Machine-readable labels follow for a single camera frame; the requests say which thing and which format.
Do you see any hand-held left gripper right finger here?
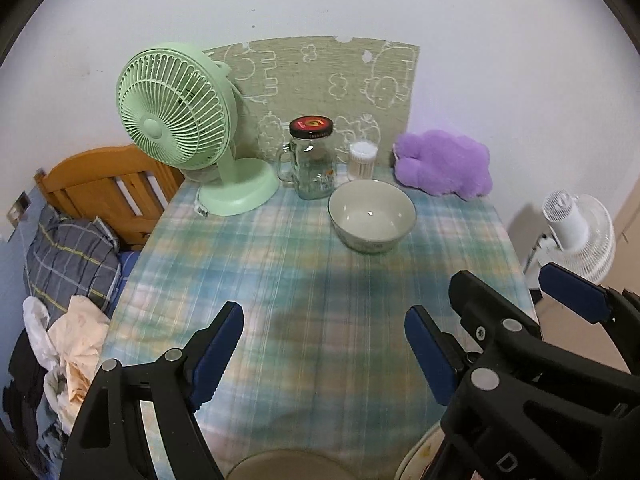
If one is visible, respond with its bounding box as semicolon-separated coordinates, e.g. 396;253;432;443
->
404;305;476;408

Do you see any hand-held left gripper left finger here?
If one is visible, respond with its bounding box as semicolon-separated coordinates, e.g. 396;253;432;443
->
59;301;246;480

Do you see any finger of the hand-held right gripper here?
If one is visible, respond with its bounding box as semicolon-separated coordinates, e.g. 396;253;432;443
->
425;270;640;480
539;262;640;376

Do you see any large yellow floral plate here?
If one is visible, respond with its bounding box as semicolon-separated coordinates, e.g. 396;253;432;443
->
394;422;453;480

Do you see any large grey floral bowl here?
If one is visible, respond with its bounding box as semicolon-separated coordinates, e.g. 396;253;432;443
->
224;450;347;480

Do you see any blue label floral bowl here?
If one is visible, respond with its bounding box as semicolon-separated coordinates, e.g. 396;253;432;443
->
328;178;417;255

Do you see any white standing fan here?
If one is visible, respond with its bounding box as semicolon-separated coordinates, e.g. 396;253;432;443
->
522;190;616;291

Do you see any blue bed sheet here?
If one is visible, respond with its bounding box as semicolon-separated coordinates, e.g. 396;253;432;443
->
116;249;146;281

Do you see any cream crumpled cloth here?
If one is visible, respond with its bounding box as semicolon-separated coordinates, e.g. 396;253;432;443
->
45;294;112;406

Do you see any purple plush toy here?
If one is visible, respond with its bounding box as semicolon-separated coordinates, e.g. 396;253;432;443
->
391;130;493;202

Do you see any dark clothes pile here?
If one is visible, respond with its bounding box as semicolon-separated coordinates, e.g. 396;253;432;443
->
2;330;76;466

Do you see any cotton swab container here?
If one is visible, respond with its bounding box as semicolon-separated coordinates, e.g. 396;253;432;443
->
348;142;379;181

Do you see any glass mug jar black lid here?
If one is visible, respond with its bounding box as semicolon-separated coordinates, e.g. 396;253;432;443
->
276;116;336;200

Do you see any green desk fan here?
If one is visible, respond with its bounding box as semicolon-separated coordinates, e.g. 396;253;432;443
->
116;44;280;217

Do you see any wall socket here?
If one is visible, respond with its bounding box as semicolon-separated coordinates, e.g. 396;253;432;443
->
6;191;32;226

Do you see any green cartoon wall mat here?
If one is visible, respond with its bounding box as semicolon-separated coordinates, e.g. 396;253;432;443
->
202;35;421;168

